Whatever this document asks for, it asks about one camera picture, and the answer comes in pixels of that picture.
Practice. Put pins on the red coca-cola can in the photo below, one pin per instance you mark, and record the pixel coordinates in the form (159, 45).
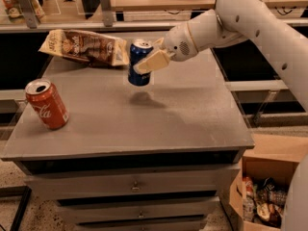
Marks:
(44, 98)

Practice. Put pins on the metal glass railing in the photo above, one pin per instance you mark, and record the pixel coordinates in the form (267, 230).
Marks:
(60, 14)

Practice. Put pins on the cardboard box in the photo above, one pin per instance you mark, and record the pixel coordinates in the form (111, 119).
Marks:
(273, 156)

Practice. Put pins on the snack bags in box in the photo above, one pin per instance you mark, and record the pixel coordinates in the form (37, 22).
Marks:
(264, 201)

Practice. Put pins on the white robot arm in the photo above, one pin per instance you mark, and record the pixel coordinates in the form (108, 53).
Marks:
(284, 48)

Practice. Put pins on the brown chip bag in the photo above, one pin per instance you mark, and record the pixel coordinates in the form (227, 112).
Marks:
(86, 47)

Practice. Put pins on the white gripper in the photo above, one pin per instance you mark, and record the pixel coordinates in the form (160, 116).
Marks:
(178, 43)

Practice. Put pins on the grey drawer cabinet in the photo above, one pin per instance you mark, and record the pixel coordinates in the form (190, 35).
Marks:
(152, 158)

